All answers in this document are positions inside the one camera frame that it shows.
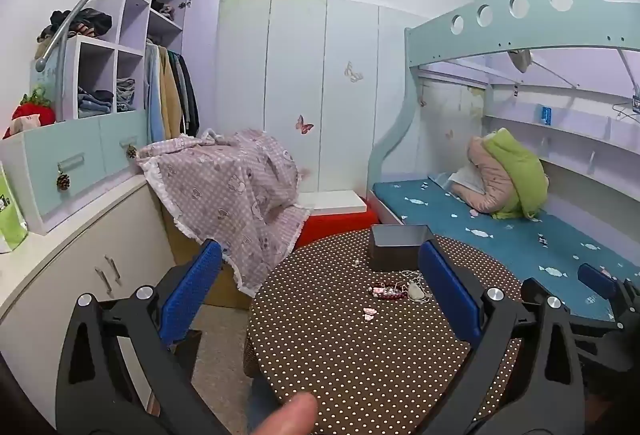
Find grey metal tin box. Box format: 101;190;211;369
369;224;435;272

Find black hanging jacket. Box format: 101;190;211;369
177;54;201;137

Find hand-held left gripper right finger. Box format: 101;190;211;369
419;239;586;435

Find green padded quilt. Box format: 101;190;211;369
482;128;550;220

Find lavender cube shelf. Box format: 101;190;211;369
30;0;193;126

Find cardboard box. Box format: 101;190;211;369
167;215;251;311

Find green plastic bag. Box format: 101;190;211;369
0;162;29;253

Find white floor cabinet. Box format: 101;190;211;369
0;175;177;416

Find pile of dark clothes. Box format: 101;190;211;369
37;8;113;42

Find tan hanging coat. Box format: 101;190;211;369
160;45;184;141

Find white wardrobe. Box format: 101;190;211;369
217;0;417;196

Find white pillow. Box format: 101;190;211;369
447;165;486;194

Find beige hanging cloth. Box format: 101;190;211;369
507;49;533;73

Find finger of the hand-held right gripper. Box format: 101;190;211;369
577;263;640;331

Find lavender wall shelf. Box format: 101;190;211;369
484;112;640;203

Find person's left hand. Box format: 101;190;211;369
249;392;319;435

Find folded grey clothes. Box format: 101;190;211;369
116;78;137;112

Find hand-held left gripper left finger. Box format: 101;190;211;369
55;239;223;435

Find teal drawer unit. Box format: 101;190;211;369
0;108;151;236

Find light blue hanging shirt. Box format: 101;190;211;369
145;42;167;143

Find folded blue jeans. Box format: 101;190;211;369
77;88;115;118

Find pink padded quilt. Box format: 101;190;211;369
450;135;521;216

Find pink checkered blanket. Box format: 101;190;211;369
136;128;313;298

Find red strawberry plush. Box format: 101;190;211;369
2;88;57;139

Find red pink bead bracelet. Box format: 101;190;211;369
370;284;407;300

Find red storage box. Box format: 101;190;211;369
295;209;379;251

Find brown polka dot tablecloth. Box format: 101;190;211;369
244;229;526;435

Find teal bunk bed frame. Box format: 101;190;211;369
367;0;640;228

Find white board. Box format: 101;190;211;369
297;190;369;213

